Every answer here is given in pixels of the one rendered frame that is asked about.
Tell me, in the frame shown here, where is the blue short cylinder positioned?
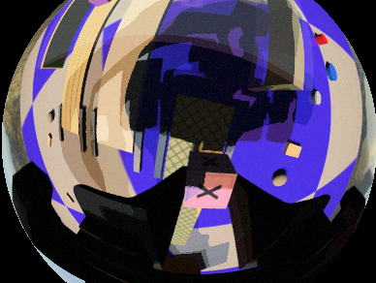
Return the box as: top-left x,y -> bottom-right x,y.
326,63 -> 337,81

